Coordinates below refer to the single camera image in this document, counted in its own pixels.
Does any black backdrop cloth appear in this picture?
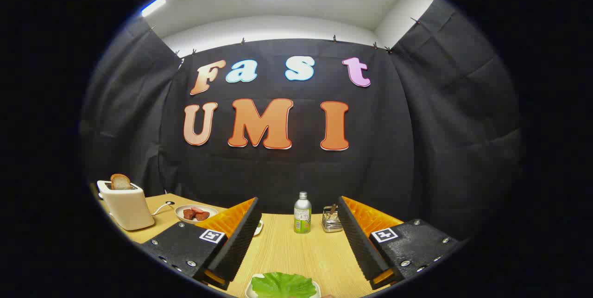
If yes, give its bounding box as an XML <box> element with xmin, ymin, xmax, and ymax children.
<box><xmin>79</xmin><ymin>0</ymin><xmax>524</xmax><ymax>243</ymax></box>

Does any silver bottle with green label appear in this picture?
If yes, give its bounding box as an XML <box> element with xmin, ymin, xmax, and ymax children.
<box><xmin>294</xmin><ymin>191</ymin><xmax>312</xmax><ymax>235</ymax></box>

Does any metal wire basket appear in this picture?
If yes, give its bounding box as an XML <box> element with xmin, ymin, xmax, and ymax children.
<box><xmin>322</xmin><ymin>211</ymin><xmax>343</xmax><ymax>233</ymax></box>

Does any oval white plate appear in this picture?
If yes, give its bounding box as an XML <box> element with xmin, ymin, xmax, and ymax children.
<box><xmin>175</xmin><ymin>205</ymin><xmax>218</xmax><ymax>224</ymax></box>

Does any square white plate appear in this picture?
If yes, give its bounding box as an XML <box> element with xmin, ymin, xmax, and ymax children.
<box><xmin>245</xmin><ymin>274</ymin><xmax>322</xmax><ymax>298</ymax></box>

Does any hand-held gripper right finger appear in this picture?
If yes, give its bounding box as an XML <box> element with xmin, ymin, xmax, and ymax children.
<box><xmin>337</xmin><ymin>196</ymin><xmax>460</xmax><ymax>290</ymax></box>

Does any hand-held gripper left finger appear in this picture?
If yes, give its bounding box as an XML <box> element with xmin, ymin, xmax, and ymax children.
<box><xmin>139</xmin><ymin>197</ymin><xmax>263</xmax><ymax>291</ymax></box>

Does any white toaster cable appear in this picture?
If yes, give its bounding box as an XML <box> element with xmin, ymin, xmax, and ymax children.
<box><xmin>152</xmin><ymin>201</ymin><xmax>176</xmax><ymax>216</ymax></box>

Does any green lettuce leaf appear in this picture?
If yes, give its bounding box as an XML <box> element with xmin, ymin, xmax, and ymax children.
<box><xmin>251</xmin><ymin>272</ymin><xmax>317</xmax><ymax>298</ymax></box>

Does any cream white toaster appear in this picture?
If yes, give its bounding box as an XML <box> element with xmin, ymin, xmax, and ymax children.
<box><xmin>96</xmin><ymin>180</ymin><xmax>156</xmax><ymax>231</ymax></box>

